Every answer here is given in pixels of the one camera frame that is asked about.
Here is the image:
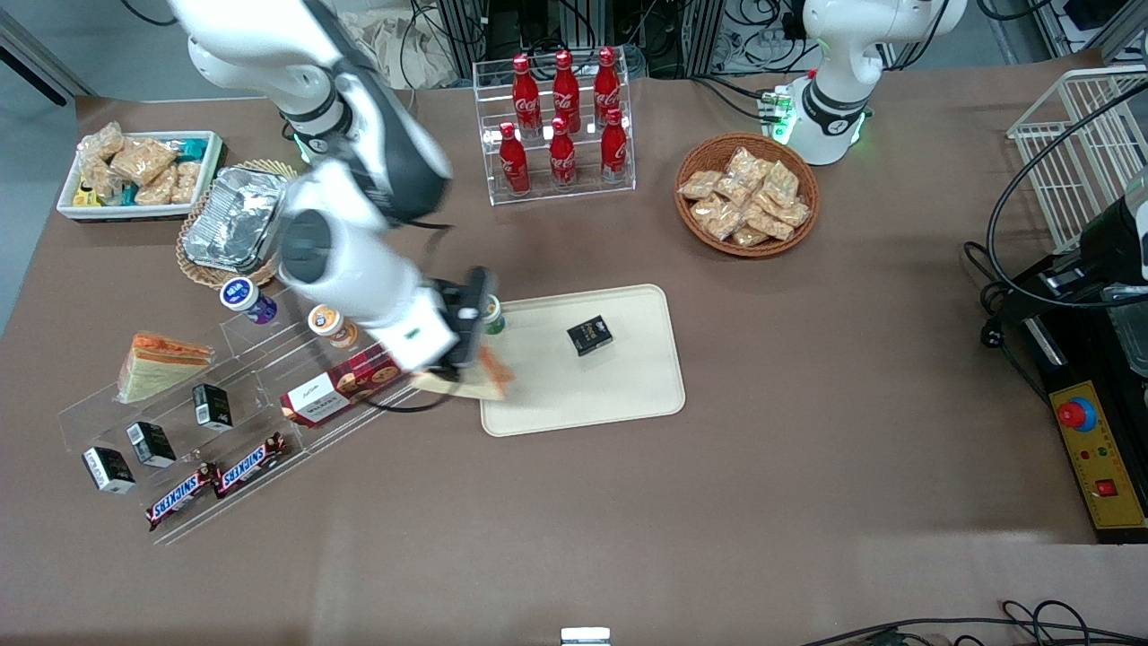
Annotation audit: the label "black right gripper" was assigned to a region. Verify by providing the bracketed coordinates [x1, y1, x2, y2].
[446, 266, 500, 372]

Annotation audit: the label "triangle sandwich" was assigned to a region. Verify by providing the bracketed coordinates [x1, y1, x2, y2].
[410, 345, 517, 403]
[116, 331, 217, 406]

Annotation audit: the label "cream plastic serving tray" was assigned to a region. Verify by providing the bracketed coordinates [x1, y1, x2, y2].
[479, 284, 688, 439]

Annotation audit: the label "flat wicker tray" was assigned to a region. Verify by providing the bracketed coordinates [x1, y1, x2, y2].
[174, 159, 299, 289]

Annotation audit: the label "black tray sealing machine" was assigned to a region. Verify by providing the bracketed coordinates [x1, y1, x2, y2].
[1012, 251, 1148, 546]

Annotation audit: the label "shiny metal food tray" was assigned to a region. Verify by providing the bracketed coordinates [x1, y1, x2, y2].
[1100, 282, 1148, 379]

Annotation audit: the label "small black box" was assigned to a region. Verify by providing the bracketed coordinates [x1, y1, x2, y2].
[191, 383, 235, 432]
[81, 445, 137, 495]
[125, 420, 178, 469]
[566, 315, 615, 358]

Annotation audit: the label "red shortbread box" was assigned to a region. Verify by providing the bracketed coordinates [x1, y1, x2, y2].
[279, 345, 405, 428]

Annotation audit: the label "orange yogurt cup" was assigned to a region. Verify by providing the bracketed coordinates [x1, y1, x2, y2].
[307, 304, 359, 350]

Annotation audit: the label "clear acrylic bottle rack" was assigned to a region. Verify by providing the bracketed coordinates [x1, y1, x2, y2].
[472, 53, 637, 208]

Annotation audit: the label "red Coca-Cola bottle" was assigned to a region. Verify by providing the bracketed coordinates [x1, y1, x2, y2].
[593, 47, 622, 127]
[600, 108, 630, 184]
[498, 121, 531, 196]
[548, 117, 578, 188]
[552, 49, 582, 135]
[512, 54, 543, 136]

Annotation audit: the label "clear acrylic display rack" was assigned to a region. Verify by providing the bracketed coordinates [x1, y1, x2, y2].
[57, 285, 424, 547]

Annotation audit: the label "purple yogurt cup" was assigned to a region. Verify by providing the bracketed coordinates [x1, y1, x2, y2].
[219, 277, 278, 327]

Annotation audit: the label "Snickers chocolate bar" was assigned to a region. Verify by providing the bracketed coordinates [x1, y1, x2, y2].
[213, 432, 289, 500]
[145, 462, 222, 531]

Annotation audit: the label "round wicker basket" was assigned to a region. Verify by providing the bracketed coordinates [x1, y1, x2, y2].
[674, 132, 821, 259]

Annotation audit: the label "stacked foil containers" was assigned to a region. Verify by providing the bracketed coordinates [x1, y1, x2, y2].
[182, 165, 290, 274]

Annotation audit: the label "crumpled brown paper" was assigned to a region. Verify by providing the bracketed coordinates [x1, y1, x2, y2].
[344, 8, 477, 92]

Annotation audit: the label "black equipment rack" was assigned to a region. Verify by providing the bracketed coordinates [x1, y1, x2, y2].
[429, 0, 729, 79]

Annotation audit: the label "power strip with green lights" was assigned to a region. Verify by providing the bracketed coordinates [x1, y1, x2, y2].
[759, 87, 800, 146]

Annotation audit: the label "white plastic bin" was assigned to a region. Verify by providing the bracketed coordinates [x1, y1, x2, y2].
[55, 129, 226, 224]

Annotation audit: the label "red emergency stop button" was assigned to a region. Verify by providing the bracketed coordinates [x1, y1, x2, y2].
[1056, 396, 1099, 432]

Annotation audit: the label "yellow control panel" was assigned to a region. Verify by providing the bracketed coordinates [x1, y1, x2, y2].
[1048, 380, 1148, 531]

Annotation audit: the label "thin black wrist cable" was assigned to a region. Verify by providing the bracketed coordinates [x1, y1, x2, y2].
[362, 384, 451, 415]

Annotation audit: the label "black power cable with plug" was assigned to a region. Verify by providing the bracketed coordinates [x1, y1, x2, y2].
[963, 240, 1023, 350]

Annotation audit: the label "black looping cable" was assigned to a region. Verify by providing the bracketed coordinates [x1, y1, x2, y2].
[986, 83, 1148, 310]

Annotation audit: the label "long black cable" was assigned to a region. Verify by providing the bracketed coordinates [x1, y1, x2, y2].
[796, 598, 1148, 646]

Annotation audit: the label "white wire basket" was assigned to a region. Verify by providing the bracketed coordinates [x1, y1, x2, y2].
[1005, 66, 1148, 255]

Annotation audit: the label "black sealing machine handle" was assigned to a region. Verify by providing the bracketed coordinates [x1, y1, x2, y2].
[1080, 169, 1148, 290]

